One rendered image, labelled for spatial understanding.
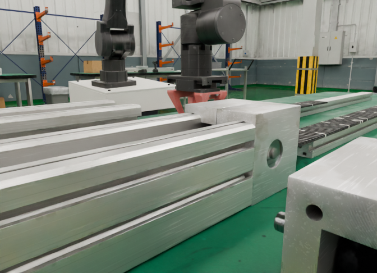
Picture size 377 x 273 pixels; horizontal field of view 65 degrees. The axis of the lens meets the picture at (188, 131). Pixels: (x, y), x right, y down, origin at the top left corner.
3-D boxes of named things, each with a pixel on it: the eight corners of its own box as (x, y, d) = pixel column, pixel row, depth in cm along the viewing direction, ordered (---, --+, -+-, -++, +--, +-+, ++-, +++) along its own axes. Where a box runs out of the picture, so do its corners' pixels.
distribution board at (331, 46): (315, 90, 1133) (321, 27, 1083) (352, 92, 1039) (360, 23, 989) (312, 90, 1114) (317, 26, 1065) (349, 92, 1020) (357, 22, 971)
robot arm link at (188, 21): (200, 13, 56) (174, 10, 53) (223, 7, 51) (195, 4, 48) (200, 51, 58) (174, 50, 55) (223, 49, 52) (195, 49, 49)
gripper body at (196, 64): (204, 88, 50) (204, 42, 48) (165, 85, 57) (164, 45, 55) (229, 86, 54) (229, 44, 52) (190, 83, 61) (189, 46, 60)
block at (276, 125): (217, 160, 45) (219, 96, 43) (295, 183, 36) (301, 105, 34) (172, 174, 39) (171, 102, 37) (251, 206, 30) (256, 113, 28)
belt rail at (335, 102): (361, 99, 126) (362, 91, 125) (371, 99, 123) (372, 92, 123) (203, 133, 62) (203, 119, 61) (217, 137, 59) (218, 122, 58)
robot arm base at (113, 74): (120, 82, 103) (90, 85, 94) (120, 58, 100) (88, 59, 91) (137, 85, 97) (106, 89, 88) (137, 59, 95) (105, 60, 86)
